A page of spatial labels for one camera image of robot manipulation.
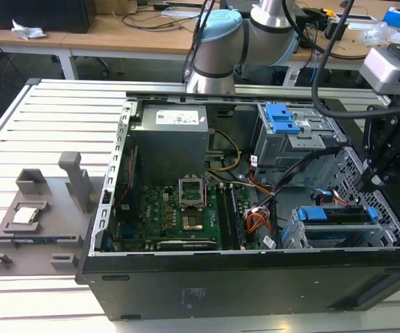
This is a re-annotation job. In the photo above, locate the metal disk bay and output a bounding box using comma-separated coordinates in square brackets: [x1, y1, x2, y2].
[282, 204, 400, 250]

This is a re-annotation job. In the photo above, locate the clear plastic bag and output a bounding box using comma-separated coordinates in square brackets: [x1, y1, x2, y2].
[361, 22, 400, 46]

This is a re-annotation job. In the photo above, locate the metal optical drive cage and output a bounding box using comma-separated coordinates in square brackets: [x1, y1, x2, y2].
[254, 103, 348, 188]

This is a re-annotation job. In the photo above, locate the blue plastic drive latch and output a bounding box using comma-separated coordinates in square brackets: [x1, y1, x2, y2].
[265, 103, 302, 135]

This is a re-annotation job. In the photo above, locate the CPU socket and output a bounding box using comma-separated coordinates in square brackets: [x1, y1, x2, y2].
[181, 214, 206, 232]

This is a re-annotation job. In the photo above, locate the metal socket cover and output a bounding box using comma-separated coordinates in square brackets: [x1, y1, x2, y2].
[178, 176, 207, 210]

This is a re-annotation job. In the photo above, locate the grey power supply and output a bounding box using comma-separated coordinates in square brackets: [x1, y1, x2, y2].
[130, 103, 210, 181]

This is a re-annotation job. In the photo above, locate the black PC case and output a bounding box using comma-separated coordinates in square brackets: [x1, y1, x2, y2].
[74, 90, 400, 322]

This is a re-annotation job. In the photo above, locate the black graphics card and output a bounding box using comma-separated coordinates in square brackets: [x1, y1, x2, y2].
[156, 238, 218, 251]

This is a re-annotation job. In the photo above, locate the green motherboard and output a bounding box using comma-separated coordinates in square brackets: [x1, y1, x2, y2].
[114, 183, 259, 253]

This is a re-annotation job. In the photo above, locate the blue board connector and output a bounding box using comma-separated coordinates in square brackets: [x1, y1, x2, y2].
[121, 225, 138, 241]

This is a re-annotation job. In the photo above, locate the wooden desk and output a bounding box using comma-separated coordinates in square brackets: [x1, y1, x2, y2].
[0, 0, 400, 80]

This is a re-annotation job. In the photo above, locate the grey parts rack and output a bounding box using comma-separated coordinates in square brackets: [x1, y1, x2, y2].
[0, 151, 95, 278]

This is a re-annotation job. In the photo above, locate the silver CPU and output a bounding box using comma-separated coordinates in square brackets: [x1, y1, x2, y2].
[12, 207, 40, 225]

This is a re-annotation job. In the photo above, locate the black box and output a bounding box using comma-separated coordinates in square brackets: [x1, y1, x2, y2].
[0, 0, 96, 35]

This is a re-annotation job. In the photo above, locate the crumpled white paper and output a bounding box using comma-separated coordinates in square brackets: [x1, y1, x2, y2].
[11, 19, 47, 40]

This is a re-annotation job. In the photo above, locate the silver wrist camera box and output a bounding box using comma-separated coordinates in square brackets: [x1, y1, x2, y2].
[358, 46, 400, 96]

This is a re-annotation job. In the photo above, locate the red wire with blue connector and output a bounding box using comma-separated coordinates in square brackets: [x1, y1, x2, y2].
[312, 188, 355, 209]

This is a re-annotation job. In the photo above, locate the black wire bundle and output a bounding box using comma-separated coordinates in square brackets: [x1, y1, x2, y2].
[247, 147, 346, 244]

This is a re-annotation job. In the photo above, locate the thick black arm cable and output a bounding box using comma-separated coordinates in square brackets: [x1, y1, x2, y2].
[310, 0, 357, 119]

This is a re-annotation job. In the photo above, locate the yellow wire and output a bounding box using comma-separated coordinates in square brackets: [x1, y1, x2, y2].
[209, 130, 243, 173]

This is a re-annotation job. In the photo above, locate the orange red wire bundle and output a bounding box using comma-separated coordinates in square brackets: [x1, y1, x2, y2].
[246, 212, 272, 237]

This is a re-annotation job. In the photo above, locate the wire locking lever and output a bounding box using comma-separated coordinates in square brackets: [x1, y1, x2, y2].
[203, 173, 211, 209]

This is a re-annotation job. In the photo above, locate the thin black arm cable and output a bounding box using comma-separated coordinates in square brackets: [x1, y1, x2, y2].
[184, 0, 218, 79]

